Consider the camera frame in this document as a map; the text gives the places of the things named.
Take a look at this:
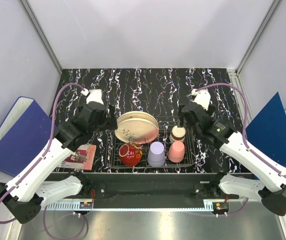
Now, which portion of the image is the white brown steel tumbler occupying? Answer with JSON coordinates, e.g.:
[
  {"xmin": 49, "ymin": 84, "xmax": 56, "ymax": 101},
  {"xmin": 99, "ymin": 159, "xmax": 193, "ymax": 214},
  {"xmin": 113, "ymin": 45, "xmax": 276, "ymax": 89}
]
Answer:
[{"xmin": 169, "ymin": 125, "xmax": 186, "ymax": 143}]

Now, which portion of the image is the red floral bowl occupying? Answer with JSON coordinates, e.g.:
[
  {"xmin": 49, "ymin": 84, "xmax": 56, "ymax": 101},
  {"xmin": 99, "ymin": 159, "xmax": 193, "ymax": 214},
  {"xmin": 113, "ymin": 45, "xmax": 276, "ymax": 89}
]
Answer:
[{"xmin": 118, "ymin": 142, "xmax": 143, "ymax": 167}]

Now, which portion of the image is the wire dish rack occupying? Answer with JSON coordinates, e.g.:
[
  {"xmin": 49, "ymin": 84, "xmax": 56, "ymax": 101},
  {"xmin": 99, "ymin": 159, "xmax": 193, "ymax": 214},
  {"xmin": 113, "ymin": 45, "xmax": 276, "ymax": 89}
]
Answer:
[{"xmin": 106, "ymin": 116, "xmax": 195, "ymax": 172}]

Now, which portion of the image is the pink plastic cup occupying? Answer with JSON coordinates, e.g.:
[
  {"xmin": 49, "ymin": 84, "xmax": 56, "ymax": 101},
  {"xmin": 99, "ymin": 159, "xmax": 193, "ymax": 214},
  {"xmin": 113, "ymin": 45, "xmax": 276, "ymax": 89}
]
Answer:
[{"xmin": 168, "ymin": 141, "xmax": 185, "ymax": 163}]

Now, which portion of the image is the lavender plastic cup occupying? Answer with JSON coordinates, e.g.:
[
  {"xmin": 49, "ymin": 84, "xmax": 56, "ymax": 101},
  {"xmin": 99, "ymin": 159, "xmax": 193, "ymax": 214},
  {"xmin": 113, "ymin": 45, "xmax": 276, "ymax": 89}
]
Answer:
[{"xmin": 147, "ymin": 141, "xmax": 166, "ymax": 167}]

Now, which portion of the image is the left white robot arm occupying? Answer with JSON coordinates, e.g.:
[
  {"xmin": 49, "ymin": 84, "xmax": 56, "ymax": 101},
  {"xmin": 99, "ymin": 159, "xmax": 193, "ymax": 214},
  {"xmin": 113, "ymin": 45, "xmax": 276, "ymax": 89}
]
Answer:
[{"xmin": 0, "ymin": 101, "xmax": 117, "ymax": 224}]

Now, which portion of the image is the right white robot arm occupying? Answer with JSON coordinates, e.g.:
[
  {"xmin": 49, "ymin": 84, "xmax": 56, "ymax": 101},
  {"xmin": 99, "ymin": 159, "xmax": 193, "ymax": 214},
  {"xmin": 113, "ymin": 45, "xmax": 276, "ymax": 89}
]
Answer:
[{"xmin": 178, "ymin": 102, "xmax": 286, "ymax": 216}]

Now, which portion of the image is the rear beige plate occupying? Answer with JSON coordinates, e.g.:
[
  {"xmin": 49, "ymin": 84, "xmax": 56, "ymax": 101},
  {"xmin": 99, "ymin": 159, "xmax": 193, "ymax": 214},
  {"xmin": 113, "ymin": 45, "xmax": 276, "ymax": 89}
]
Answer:
[{"xmin": 117, "ymin": 111, "xmax": 159, "ymax": 127}]

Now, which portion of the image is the front beige pink plate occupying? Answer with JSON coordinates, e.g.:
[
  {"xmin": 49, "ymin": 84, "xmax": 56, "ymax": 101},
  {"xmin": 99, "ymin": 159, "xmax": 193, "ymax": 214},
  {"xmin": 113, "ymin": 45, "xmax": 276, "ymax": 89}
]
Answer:
[{"xmin": 114, "ymin": 118, "xmax": 159, "ymax": 145}]

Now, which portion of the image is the pink booklet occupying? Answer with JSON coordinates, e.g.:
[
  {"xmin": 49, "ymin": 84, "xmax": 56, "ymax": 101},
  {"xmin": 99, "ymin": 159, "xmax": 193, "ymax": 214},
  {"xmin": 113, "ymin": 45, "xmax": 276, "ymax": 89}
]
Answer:
[{"xmin": 58, "ymin": 144, "xmax": 96, "ymax": 171}]

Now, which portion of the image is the left blue binder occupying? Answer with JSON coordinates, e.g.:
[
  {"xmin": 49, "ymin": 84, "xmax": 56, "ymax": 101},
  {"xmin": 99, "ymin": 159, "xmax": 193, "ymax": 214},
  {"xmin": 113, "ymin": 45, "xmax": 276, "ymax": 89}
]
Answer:
[{"xmin": 0, "ymin": 96, "xmax": 51, "ymax": 177}]

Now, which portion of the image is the blue binder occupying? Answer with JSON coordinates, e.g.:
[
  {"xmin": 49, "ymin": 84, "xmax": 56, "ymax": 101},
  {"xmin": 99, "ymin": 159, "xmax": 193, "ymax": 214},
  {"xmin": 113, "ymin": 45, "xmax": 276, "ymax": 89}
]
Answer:
[
  {"xmin": 0, "ymin": 96, "xmax": 51, "ymax": 177},
  {"xmin": 246, "ymin": 93, "xmax": 286, "ymax": 167}
]

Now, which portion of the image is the right blue binder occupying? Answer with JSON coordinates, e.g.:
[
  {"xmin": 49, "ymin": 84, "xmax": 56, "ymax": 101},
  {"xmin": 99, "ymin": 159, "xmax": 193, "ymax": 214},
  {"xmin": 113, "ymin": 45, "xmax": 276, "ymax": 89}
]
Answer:
[{"xmin": 246, "ymin": 93, "xmax": 286, "ymax": 167}]

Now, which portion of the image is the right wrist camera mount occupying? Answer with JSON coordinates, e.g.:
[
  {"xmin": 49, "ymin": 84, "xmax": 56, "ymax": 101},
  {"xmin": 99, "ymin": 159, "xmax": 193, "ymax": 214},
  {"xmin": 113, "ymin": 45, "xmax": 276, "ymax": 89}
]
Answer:
[{"xmin": 191, "ymin": 89, "xmax": 211, "ymax": 110}]

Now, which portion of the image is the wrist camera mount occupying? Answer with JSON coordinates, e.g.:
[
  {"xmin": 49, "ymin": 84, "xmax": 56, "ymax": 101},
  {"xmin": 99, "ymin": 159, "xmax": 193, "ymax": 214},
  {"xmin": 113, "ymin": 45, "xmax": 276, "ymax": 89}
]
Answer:
[
  {"xmin": 81, "ymin": 88, "xmax": 104, "ymax": 105},
  {"xmin": 191, "ymin": 89, "xmax": 211, "ymax": 110}
]

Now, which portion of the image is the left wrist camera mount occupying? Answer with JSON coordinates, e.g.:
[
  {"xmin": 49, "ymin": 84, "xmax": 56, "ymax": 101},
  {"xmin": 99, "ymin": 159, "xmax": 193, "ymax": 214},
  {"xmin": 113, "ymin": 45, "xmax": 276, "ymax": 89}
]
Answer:
[{"xmin": 81, "ymin": 88, "xmax": 104, "ymax": 105}]

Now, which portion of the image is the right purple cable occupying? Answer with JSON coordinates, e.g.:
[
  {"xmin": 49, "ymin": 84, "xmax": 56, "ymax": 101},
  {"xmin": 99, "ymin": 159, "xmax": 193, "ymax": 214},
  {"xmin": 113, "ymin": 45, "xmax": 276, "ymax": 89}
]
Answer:
[{"xmin": 195, "ymin": 83, "xmax": 286, "ymax": 216}]

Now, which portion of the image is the purple cable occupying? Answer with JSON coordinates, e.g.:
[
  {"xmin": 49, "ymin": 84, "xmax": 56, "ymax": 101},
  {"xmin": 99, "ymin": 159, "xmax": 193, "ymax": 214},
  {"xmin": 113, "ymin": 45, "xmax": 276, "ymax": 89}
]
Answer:
[
  {"xmin": 195, "ymin": 83, "xmax": 286, "ymax": 216},
  {"xmin": 0, "ymin": 83, "xmax": 88, "ymax": 240}
]

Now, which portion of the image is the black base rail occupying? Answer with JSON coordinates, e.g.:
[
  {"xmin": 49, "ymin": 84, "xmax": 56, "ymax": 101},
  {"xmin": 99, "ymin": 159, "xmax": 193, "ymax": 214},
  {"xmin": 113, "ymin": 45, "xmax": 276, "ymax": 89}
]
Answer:
[{"xmin": 32, "ymin": 171, "xmax": 256, "ymax": 210}]

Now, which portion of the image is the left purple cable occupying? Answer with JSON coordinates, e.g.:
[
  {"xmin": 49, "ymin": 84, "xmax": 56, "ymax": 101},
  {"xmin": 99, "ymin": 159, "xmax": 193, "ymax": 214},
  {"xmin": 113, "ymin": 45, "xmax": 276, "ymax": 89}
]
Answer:
[{"xmin": 0, "ymin": 83, "xmax": 88, "ymax": 240}]

